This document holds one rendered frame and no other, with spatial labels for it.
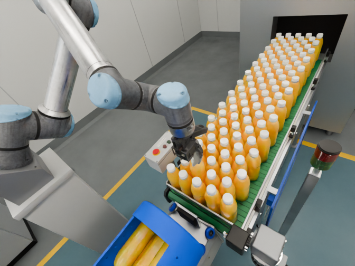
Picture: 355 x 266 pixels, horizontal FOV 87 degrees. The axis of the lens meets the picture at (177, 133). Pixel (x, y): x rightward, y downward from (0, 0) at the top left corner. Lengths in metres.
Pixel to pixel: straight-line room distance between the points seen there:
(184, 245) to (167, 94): 0.45
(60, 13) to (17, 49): 2.37
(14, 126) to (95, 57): 0.62
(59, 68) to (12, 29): 2.09
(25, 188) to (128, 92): 0.83
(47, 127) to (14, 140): 0.14
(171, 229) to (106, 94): 0.44
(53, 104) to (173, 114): 0.73
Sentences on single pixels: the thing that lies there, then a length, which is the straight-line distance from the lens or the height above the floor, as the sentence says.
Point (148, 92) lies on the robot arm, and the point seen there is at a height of 1.52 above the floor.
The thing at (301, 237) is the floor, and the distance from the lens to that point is 1.97.
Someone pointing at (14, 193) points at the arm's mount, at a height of 1.17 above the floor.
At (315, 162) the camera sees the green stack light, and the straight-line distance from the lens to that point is 0.81.
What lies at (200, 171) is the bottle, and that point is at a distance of 0.85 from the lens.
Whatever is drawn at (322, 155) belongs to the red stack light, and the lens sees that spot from 0.78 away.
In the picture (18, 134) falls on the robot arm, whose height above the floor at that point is 1.38.
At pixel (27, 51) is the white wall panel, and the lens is 3.16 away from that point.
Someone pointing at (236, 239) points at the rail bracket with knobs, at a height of 1.00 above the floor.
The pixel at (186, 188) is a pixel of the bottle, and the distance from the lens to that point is 0.90.
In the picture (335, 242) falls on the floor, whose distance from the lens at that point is 2.03.
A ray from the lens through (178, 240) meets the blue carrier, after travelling 0.65.
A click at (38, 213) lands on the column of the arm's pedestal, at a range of 1.30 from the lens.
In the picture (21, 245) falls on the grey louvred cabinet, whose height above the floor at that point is 0.16.
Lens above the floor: 1.82
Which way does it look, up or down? 44 degrees down
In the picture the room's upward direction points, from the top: 18 degrees counter-clockwise
